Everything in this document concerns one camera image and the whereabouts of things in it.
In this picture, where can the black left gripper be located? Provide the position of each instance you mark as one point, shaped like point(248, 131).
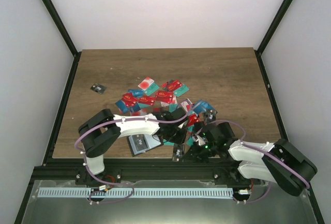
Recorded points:
point(180, 139)

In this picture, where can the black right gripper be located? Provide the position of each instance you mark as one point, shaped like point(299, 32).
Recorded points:
point(196, 154)

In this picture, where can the black leather card holder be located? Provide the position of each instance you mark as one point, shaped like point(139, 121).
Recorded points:
point(153, 141)

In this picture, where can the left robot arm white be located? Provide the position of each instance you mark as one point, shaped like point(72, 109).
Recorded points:
point(99, 133)

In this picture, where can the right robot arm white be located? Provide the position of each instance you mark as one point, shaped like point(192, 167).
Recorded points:
point(279, 162)

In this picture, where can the teal card right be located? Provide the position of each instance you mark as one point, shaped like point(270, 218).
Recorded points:
point(181, 90)

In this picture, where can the teal card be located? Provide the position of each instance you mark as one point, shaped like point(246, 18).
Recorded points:
point(151, 89)
point(181, 90)

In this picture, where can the teal card top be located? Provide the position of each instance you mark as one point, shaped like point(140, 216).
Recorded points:
point(151, 89)

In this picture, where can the blue card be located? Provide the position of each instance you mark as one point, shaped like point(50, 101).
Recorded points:
point(137, 93)

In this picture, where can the white card red circle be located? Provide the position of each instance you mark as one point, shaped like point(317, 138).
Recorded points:
point(146, 83)

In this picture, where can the black VIP card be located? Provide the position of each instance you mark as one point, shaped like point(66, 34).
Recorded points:
point(98, 88)

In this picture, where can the light blue slotted cable duct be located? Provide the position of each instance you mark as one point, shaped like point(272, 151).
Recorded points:
point(141, 193)

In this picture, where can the black front rail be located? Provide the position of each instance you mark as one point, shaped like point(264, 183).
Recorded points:
point(135, 169)

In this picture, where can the black frame post right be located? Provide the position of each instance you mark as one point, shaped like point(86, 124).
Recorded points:
point(273, 26)

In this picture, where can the black frame post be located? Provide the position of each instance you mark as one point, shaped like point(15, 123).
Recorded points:
point(273, 26)
point(60, 26)

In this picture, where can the black frame post left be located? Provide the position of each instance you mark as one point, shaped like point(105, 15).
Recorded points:
point(60, 26)

